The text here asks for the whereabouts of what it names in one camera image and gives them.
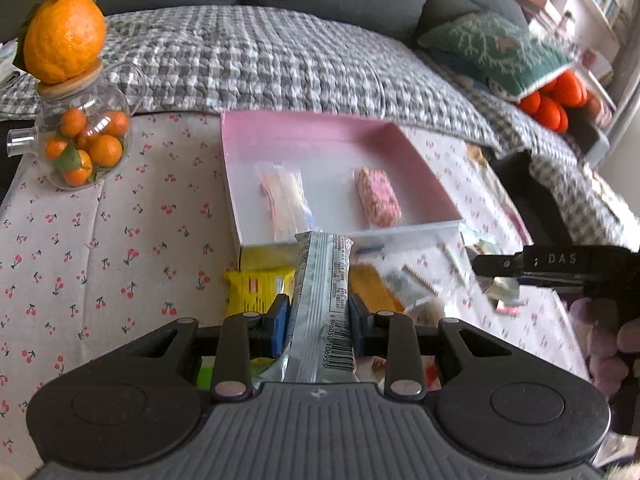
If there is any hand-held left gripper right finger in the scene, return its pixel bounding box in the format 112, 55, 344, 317
347, 292, 533, 403

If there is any pink cardboard box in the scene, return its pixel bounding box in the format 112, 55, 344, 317
221, 111, 464, 261

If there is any clear biscuit packet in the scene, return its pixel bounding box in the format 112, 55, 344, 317
382, 260, 446, 311

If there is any person's right hand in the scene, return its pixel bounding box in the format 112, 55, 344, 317
570, 297, 640, 398

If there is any grey checkered blanket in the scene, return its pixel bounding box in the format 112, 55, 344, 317
0, 5, 626, 241

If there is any floral beige cloth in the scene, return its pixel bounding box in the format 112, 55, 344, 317
465, 142, 533, 246

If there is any cluster of small tangerines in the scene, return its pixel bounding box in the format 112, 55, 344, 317
44, 107, 132, 188

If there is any golden snack packet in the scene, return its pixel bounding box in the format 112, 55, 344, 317
350, 263, 406, 316

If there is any pink snack bar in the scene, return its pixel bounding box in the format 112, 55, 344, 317
354, 166, 402, 227

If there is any large orange with leaves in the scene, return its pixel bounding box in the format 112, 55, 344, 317
20, 0, 112, 85

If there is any clear packet with orange snack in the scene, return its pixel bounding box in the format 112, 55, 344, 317
256, 162, 313, 243

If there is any small red edged packet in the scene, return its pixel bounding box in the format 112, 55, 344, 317
482, 277, 526, 316

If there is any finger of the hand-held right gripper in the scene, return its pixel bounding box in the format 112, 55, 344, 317
472, 246, 531, 279

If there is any wooden jar lid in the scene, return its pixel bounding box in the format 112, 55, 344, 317
37, 57, 104, 100

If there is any round glass jar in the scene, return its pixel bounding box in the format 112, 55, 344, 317
7, 57, 147, 191

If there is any orange plush toy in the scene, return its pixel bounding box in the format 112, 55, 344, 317
517, 70, 588, 133

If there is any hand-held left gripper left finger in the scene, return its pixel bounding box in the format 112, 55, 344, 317
102, 294, 292, 403

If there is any green snack packet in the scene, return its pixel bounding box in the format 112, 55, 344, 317
197, 355, 221, 391

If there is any green patterned cushion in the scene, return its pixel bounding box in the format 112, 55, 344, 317
417, 12, 573, 98

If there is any blue plush toy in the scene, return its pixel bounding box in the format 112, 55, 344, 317
460, 67, 518, 98

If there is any small green white packet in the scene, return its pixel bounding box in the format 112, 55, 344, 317
460, 227, 501, 256

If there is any silver snack packet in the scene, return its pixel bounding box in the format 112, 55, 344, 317
285, 231, 357, 383

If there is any yellow snack packet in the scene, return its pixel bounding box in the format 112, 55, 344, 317
223, 267, 297, 318

